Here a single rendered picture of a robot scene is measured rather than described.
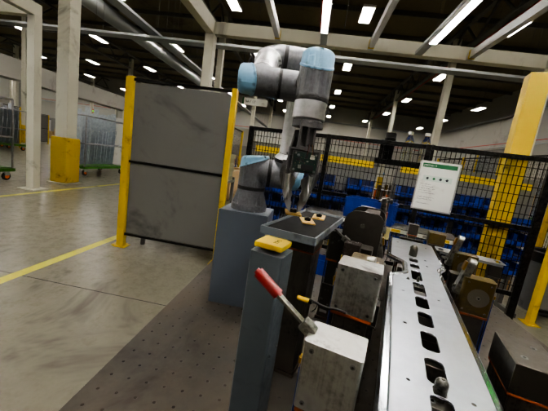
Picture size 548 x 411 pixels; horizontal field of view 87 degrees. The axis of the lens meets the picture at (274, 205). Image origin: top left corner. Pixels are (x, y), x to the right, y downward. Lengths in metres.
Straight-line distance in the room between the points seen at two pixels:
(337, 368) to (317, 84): 0.53
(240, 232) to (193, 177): 2.35
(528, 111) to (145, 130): 3.38
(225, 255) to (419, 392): 0.84
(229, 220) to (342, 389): 0.80
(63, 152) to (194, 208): 5.33
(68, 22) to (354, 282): 8.45
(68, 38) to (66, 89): 1.07
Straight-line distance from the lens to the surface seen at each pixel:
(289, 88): 0.77
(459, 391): 0.63
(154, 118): 3.68
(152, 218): 3.76
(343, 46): 5.53
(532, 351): 0.81
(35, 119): 7.53
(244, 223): 1.15
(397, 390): 0.57
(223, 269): 1.23
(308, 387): 0.53
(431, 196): 2.05
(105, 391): 0.95
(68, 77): 8.48
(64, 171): 8.39
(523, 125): 2.19
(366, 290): 0.71
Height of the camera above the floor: 1.33
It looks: 9 degrees down
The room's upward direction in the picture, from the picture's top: 8 degrees clockwise
